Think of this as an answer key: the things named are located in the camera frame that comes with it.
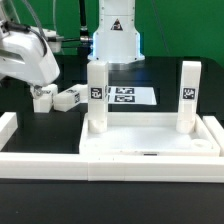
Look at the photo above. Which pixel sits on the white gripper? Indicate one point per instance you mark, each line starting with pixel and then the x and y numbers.
pixel 22 58

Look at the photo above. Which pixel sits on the white desk top tray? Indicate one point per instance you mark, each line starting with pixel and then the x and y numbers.
pixel 141 133

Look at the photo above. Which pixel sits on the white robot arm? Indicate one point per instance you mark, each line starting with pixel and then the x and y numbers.
pixel 116 40

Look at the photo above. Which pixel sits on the white U-shaped obstacle fence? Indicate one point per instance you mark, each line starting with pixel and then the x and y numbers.
pixel 110 167

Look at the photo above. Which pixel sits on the fiducial marker plate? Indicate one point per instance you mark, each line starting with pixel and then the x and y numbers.
pixel 131 95

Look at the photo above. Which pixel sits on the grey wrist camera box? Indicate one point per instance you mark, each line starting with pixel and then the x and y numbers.
pixel 54 40

